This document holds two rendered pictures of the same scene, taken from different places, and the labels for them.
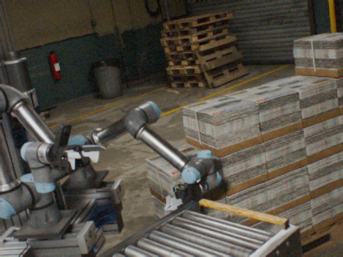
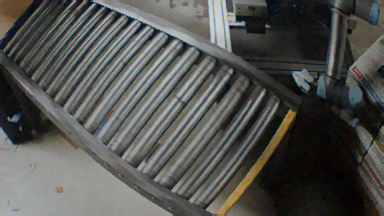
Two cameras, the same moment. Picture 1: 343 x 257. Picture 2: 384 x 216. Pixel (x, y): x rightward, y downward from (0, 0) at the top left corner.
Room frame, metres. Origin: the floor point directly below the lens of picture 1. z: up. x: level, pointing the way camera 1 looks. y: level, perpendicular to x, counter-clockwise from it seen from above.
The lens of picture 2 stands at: (1.43, -0.80, 2.37)
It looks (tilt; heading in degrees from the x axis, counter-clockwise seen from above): 62 degrees down; 83
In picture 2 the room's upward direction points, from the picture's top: 6 degrees counter-clockwise
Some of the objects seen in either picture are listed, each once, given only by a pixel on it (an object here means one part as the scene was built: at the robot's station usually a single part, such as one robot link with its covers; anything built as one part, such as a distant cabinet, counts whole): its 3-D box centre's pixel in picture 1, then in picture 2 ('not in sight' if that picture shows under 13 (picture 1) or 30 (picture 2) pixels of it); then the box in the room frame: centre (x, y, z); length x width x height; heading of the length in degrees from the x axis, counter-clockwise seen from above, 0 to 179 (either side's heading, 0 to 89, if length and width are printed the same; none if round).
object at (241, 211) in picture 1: (240, 211); (260, 164); (1.69, -0.21, 0.81); 0.43 x 0.03 x 0.02; 42
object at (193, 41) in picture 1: (200, 49); not in sight; (9.37, -0.84, 0.65); 1.33 x 0.94 x 1.30; 136
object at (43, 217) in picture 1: (43, 211); not in sight; (1.90, 0.63, 0.87); 0.15 x 0.15 x 0.10
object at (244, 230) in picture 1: (227, 227); (241, 154); (1.64, -0.15, 0.77); 0.47 x 0.05 x 0.05; 42
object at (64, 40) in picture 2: not in sight; (62, 42); (1.07, 0.48, 0.77); 0.47 x 0.05 x 0.05; 42
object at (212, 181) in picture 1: (209, 181); (350, 113); (2.12, -0.13, 0.79); 0.11 x 0.08 x 0.09; 132
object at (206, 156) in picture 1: (204, 163); (351, 99); (2.10, -0.12, 0.89); 0.11 x 0.08 x 0.11; 147
